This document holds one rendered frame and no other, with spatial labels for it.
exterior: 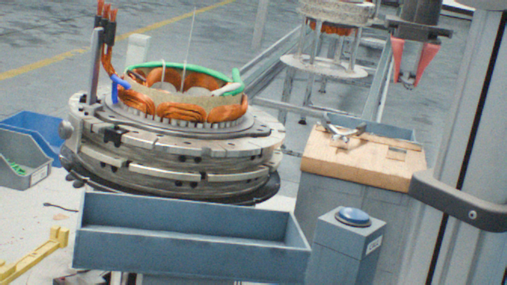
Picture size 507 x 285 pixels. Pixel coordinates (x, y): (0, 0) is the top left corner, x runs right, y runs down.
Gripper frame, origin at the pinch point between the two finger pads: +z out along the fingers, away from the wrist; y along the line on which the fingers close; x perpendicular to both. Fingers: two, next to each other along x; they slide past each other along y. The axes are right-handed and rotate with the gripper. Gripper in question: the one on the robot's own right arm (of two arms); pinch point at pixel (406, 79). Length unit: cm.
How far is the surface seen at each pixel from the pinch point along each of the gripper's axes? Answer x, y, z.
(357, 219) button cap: 27.8, 4.1, 14.1
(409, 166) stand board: 6.3, -2.9, 12.1
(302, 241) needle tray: 43.4, 10.3, 12.1
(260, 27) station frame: -249, 55, 33
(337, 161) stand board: 11.8, 8.0, 11.9
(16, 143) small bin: -30, 77, 35
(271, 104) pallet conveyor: -175, 37, 51
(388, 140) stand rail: -3.4, 0.3, 11.2
